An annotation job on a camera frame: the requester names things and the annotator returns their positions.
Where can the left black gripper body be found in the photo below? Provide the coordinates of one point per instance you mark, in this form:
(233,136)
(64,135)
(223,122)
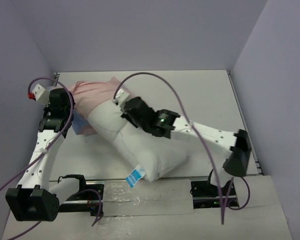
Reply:
(46,109)

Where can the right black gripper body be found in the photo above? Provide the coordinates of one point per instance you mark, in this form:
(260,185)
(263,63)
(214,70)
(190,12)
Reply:
(136,123)

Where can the blue and pink printed pillowcase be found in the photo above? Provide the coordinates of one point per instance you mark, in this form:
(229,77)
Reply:
(90,105)

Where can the white pillow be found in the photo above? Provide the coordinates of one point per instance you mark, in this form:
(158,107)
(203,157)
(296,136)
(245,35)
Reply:
(156,155)

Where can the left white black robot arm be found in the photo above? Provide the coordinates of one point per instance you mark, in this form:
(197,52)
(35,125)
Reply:
(32,200)

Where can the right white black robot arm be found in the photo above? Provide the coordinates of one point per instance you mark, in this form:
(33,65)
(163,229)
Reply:
(235,147)

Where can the blue white pillow tag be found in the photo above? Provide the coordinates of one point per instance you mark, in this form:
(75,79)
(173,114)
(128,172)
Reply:
(137,173)

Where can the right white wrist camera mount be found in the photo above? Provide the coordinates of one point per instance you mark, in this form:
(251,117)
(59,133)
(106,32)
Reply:
(121,96)

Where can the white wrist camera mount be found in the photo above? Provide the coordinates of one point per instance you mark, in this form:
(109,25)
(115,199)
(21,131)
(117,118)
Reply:
(121,96)
(39,94)

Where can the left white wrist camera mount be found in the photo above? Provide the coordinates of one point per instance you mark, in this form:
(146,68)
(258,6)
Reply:
(39,94)

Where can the silver base mounting rail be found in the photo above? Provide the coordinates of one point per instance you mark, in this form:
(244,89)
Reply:
(115,198)

